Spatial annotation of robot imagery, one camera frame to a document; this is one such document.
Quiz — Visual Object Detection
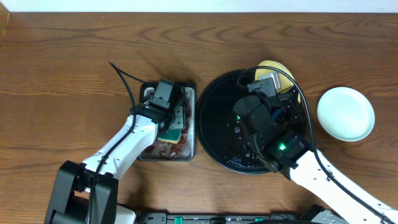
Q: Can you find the green yellow sponge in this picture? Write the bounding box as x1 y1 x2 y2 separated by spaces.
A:
158 129 182 144

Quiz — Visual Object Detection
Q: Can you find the yellow plate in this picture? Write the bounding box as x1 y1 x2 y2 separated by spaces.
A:
254 60 295 94

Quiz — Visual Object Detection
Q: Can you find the pale green plate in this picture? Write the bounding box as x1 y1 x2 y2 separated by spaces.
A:
317 87 375 142

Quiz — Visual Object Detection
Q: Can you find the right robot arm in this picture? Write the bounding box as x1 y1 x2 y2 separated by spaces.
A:
233 91 397 223

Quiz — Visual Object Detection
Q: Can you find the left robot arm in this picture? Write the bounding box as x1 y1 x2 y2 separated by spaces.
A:
44 80 196 224

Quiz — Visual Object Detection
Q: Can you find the rectangular metal soapy tray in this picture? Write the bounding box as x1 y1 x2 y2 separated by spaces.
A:
138 82 197 161

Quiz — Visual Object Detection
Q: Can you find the round black tray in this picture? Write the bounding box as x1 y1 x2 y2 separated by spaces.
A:
195 68 307 175

